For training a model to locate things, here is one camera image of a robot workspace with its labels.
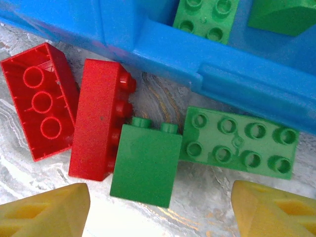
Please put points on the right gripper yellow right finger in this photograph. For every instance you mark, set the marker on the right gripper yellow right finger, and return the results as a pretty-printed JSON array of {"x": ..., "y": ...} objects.
[{"x": 271, "y": 217}]

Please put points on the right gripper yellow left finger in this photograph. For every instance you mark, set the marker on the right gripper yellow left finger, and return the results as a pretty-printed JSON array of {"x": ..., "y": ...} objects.
[{"x": 42, "y": 217}]

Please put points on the red lego brick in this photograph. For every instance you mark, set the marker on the red lego brick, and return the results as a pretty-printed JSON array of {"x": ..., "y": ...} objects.
[
  {"x": 14, "y": 74},
  {"x": 93, "y": 118}
]

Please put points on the tall green lego brick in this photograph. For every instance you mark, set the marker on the tall green lego brick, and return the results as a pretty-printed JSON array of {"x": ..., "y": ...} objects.
[{"x": 145, "y": 165}]

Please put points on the green lego plate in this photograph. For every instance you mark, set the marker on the green lego plate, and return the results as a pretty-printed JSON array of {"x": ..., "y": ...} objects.
[
  {"x": 261, "y": 145},
  {"x": 202, "y": 22}
]

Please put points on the blue three-compartment plastic bin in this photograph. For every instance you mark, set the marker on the blue three-compartment plastic bin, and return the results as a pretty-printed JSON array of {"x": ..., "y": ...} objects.
[{"x": 172, "y": 56}]

